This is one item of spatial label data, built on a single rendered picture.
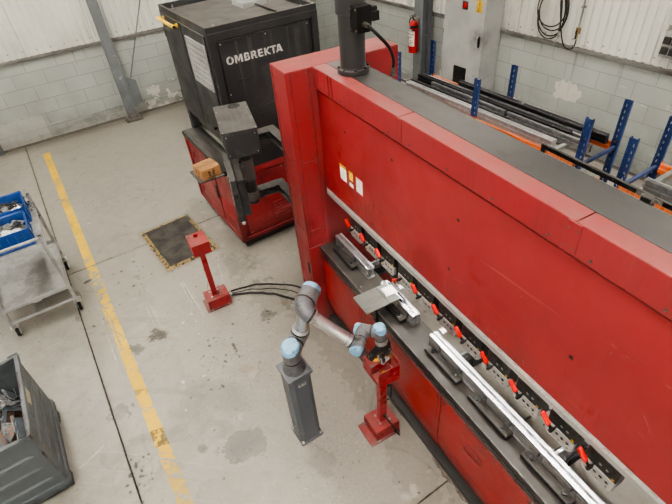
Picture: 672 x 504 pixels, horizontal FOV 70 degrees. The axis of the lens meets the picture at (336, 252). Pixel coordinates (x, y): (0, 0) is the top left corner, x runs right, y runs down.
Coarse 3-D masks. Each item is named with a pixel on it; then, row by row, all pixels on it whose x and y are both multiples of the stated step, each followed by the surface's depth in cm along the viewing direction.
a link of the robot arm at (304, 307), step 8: (304, 296) 273; (296, 304) 272; (304, 304) 270; (312, 304) 273; (296, 312) 272; (304, 312) 269; (312, 312) 270; (304, 320) 271; (312, 320) 270; (320, 320) 271; (328, 320) 273; (320, 328) 272; (328, 328) 271; (336, 328) 272; (336, 336) 272; (344, 336) 273; (352, 336) 275; (360, 336) 278; (344, 344) 274; (352, 344) 273; (360, 344) 274; (352, 352) 273; (360, 352) 272
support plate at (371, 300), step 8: (376, 288) 331; (360, 296) 326; (368, 296) 326; (376, 296) 325; (392, 296) 324; (360, 304) 320; (368, 304) 320; (376, 304) 319; (384, 304) 319; (368, 312) 314
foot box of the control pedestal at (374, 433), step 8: (368, 416) 354; (392, 416) 352; (360, 424) 361; (368, 424) 354; (376, 424) 349; (384, 424) 348; (368, 432) 356; (376, 432) 344; (384, 432) 348; (392, 432) 354; (368, 440) 351; (376, 440) 351
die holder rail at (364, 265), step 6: (342, 234) 386; (336, 240) 388; (342, 240) 380; (348, 240) 379; (342, 246) 384; (348, 246) 373; (354, 246) 373; (348, 252) 374; (354, 252) 367; (360, 252) 367; (354, 258) 369; (360, 258) 361; (366, 258) 361; (360, 264) 361; (366, 264) 356; (360, 270) 364; (366, 270) 355; (372, 270) 356; (366, 276) 358; (372, 276) 357
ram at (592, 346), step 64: (384, 192) 283; (448, 192) 226; (448, 256) 246; (512, 256) 202; (512, 320) 218; (576, 320) 183; (640, 320) 157; (576, 384) 195; (640, 384) 167; (640, 448) 177
